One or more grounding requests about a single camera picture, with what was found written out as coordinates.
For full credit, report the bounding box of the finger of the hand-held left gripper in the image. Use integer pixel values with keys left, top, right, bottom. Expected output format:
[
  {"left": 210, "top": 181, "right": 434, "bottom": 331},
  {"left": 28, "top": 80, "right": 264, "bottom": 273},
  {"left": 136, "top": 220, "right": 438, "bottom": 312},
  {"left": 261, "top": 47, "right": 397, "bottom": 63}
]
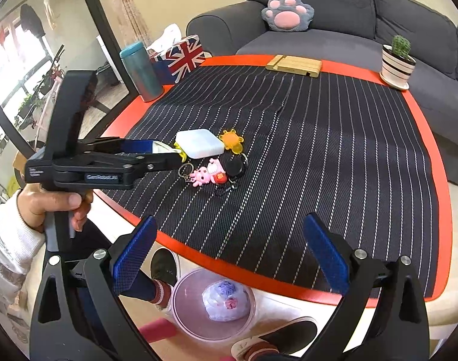
[
  {"left": 114, "top": 152, "right": 183, "bottom": 175},
  {"left": 76, "top": 136, "right": 157, "bottom": 156}
]

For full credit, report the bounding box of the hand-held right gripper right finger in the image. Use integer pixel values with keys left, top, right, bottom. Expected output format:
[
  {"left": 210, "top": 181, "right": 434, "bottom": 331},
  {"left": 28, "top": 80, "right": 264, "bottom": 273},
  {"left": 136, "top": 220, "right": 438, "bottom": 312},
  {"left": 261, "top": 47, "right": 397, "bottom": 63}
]
[{"left": 303, "top": 212, "right": 430, "bottom": 361}]

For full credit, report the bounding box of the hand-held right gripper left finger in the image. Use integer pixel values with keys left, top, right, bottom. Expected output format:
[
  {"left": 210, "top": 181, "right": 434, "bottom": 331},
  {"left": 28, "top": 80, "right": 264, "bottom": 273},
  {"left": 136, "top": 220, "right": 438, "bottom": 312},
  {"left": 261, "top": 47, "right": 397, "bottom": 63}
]
[{"left": 30, "top": 216, "right": 162, "bottom": 361}]

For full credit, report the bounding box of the white keychain toy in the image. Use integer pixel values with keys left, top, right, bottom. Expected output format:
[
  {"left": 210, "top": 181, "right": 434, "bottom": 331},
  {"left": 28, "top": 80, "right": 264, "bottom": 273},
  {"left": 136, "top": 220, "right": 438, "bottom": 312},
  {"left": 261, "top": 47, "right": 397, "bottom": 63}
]
[{"left": 154, "top": 141, "right": 179, "bottom": 156}]

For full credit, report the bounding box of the pink pig keychain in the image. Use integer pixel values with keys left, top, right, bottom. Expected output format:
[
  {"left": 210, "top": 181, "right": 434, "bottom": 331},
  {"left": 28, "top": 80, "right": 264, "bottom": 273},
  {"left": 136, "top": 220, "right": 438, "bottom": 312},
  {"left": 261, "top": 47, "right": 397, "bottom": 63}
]
[{"left": 178, "top": 158, "right": 223, "bottom": 189}]

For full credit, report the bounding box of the white rounded case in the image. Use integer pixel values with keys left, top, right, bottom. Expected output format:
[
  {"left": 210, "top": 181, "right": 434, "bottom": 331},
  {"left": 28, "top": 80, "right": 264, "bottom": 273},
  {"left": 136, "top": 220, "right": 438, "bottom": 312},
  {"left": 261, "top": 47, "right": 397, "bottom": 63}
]
[{"left": 175, "top": 128, "right": 226, "bottom": 159}]

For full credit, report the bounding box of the clear pink trash bin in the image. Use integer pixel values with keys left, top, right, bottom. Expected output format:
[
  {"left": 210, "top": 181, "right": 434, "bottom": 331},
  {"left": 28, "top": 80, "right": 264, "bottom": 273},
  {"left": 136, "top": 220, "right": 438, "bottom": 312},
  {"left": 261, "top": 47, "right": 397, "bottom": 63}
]
[{"left": 172, "top": 269, "right": 257, "bottom": 343}]

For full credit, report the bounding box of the black round keychain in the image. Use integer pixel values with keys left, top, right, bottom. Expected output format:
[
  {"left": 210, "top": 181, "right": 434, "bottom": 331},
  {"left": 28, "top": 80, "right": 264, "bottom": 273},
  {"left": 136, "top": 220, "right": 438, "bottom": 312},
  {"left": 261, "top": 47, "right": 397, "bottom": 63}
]
[{"left": 225, "top": 156, "right": 249, "bottom": 177}]

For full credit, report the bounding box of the clear plastic bag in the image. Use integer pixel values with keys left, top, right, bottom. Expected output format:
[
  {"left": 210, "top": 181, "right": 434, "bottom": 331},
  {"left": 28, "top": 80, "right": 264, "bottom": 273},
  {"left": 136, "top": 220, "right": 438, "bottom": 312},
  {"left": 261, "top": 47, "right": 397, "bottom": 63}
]
[{"left": 202, "top": 279, "right": 248, "bottom": 322}]

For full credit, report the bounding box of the purple paper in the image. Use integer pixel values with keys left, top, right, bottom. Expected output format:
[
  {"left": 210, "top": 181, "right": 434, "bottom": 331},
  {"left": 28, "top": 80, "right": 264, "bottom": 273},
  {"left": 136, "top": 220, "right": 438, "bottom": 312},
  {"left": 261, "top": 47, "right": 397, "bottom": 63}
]
[{"left": 217, "top": 279, "right": 239, "bottom": 298}]

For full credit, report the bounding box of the person's left forearm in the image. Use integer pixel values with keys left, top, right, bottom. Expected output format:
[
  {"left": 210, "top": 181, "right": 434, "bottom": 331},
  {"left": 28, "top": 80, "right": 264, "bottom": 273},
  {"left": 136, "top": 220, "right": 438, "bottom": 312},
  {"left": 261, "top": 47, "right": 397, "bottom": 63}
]
[{"left": 0, "top": 190, "right": 49, "bottom": 316}]

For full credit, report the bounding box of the person's left hand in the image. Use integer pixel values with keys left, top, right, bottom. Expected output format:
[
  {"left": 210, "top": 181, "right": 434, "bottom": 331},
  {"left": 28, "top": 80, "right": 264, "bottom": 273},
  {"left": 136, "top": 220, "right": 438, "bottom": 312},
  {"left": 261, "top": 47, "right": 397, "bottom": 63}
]
[{"left": 18, "top": 187, "right": 93, "bottom": 233}]

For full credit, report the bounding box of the person's left shoe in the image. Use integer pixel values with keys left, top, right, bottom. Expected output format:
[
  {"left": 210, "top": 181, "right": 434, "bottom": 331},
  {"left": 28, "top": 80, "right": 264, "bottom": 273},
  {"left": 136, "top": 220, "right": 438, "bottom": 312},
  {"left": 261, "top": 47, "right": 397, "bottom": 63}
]
[{"left": 150, "top": 247, "right": 181, "bottom": 311}]

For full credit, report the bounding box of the person's shoe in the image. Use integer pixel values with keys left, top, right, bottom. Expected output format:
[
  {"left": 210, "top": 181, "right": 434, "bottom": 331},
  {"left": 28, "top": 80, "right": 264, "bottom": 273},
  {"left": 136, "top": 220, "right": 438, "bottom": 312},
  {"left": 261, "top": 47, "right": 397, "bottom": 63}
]
[
  {"left": 150, "top": 247, "right": 181, "bottom": 311},
  {"left": 231, "top": 316, "right": 318, "bottom": 361}
]

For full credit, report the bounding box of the teal bottle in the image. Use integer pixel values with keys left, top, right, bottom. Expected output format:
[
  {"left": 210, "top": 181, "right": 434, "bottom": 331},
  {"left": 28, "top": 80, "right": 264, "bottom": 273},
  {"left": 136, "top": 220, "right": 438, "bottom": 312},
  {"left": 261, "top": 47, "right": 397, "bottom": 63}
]
[{"left": 119, "top": 41, "right": 165, "bottom": 102}]

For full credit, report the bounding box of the red stool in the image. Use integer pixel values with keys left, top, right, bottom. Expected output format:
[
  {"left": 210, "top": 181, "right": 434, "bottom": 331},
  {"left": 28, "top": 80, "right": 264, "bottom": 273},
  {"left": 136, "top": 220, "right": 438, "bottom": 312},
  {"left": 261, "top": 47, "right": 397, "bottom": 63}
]
[{"left": 139, "top": 316, "right": 181, "bottom": 342}]

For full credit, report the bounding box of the person's right shoe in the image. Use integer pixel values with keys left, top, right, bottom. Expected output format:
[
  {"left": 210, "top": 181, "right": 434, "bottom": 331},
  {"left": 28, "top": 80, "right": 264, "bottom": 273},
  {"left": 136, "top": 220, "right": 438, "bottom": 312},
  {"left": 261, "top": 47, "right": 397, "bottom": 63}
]
[{"left": 231, "top": 316, "right": 318, "bottom": 361}]

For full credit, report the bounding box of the white cabinet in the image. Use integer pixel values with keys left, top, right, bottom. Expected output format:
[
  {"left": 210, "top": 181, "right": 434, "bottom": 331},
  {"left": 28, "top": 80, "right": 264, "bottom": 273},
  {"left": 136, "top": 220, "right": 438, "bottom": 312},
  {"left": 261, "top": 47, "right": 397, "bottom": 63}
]
[{"left": 96, "top": 35, "right": 120, "bottom": 83}]

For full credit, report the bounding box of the flag print tissue box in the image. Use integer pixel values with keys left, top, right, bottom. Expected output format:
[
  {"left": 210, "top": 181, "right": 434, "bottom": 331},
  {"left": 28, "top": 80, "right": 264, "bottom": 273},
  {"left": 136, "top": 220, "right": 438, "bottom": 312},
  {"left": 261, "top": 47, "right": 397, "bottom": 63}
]
[{"left": 146, "top": 24, "right": 207, "bottom": 83}]

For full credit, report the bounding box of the black striped table mat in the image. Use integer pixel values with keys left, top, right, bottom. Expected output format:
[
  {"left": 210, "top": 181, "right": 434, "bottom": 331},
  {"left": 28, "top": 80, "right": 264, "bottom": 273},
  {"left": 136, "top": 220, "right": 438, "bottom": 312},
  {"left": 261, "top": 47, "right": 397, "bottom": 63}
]
[{"left": 94, "top": 64, "right": 440, "bottom": 301}]

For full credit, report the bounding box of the beige patterned curtain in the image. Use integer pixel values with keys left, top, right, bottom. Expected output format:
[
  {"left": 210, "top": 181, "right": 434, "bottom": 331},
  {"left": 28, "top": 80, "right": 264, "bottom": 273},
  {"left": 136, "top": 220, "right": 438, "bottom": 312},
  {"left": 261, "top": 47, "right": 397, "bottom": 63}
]
[{"left": 101, "top": 0, "right": 154, "bottom": 51}]

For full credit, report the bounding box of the dark hanging coat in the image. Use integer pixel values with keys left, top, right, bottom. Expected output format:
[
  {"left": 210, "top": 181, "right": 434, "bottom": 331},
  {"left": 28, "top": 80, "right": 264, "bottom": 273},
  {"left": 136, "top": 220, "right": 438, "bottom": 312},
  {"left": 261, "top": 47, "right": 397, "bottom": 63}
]
[{"left": 20, "top": 4, "right": 45, "bottom": 38}]

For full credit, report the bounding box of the wooden phone stand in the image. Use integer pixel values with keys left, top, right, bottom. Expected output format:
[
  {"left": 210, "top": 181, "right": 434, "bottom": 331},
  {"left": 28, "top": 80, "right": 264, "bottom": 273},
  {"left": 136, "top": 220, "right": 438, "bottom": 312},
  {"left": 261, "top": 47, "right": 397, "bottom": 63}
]
[{"left": 266, "top": 54, "right": 323, "bottom": 78}]

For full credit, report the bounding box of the grey pink paw cushion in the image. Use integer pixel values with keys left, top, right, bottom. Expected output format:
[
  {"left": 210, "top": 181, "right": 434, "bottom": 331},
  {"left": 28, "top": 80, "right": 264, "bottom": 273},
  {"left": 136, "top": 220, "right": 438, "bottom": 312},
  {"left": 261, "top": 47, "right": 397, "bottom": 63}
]
[{"left": 261, "top": 0, "right": 314, "bottom": 32}]

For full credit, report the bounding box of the grey sofa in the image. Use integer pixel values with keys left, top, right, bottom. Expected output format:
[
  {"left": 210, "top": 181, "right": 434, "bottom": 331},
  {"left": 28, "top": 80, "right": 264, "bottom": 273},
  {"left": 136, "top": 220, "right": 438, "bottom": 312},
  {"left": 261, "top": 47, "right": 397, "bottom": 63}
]
[{"left": 186, "top": 0, "right": 458, "bottom": 189}]

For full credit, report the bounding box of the potted cactus in striped pot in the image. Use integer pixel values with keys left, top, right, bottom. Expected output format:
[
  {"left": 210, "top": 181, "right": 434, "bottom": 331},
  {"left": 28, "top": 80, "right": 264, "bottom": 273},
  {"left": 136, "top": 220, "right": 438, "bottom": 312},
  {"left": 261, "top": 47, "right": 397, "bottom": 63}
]
[{"left": 379, "top": 35, "right": 417, "bottom": 91}]

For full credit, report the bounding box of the black door frame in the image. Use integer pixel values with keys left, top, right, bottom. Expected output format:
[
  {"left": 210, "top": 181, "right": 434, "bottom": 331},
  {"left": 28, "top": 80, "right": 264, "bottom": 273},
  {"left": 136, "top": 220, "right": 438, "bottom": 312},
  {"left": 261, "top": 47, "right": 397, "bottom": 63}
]
[{"left": 74, "top": 0, "right": 137, "bottom": 100}]

